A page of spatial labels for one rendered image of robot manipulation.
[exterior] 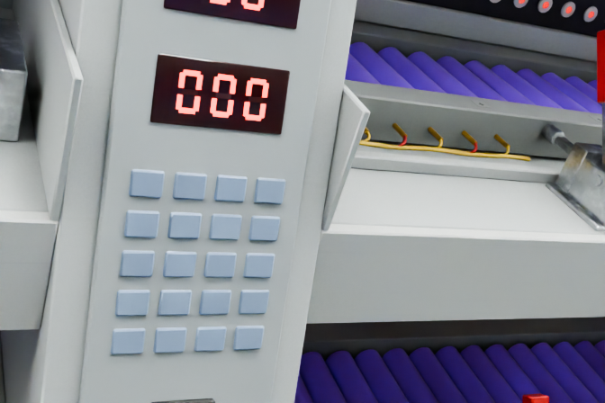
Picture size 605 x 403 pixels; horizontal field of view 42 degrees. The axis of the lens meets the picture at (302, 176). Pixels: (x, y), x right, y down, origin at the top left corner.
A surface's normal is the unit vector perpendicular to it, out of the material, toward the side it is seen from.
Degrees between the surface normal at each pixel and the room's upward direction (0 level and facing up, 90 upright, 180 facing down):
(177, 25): 90
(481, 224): 19
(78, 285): 90
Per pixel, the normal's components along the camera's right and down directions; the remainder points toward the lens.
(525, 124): 0.35, 0.52
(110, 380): 0.42, 0.21
